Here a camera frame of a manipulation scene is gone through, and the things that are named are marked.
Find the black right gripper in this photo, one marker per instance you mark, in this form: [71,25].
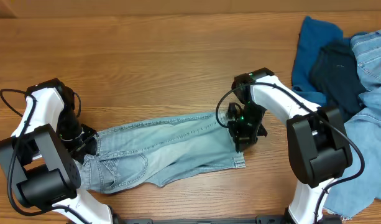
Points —
[245,137]

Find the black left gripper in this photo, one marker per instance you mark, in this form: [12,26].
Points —
[85,140]

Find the light blue denim shorts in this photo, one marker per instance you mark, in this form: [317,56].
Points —
[158,151]

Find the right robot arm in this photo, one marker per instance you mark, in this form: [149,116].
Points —
[317,149]

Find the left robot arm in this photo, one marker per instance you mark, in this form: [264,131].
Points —
[39,159]

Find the dark navy garment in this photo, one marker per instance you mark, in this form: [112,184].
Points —
[335,75]

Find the blue shirt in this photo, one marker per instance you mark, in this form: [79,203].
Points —
[313,35]

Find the blue denim jeans pile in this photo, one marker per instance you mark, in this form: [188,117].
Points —
[364,129]

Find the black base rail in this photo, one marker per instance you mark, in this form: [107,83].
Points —
[205,221]

